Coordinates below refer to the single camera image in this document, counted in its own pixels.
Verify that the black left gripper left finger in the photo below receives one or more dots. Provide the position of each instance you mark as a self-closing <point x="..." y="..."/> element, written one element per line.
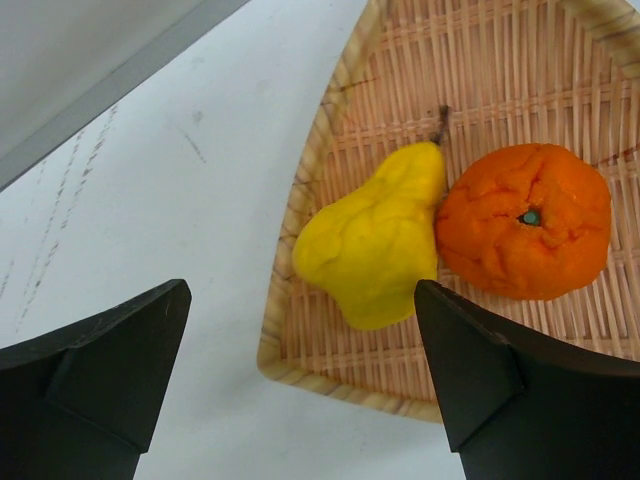
<point x="83" y="401"/>

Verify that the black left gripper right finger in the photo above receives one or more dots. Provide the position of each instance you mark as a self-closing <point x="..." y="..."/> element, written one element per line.
<point x="519" y="404"/>

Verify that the fake orange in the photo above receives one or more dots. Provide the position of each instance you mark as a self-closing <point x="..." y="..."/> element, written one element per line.
<point x="528" y="222"/>

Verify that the fake yellow pear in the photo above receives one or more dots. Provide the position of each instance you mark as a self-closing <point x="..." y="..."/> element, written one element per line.
<point x="369" y="249"/>

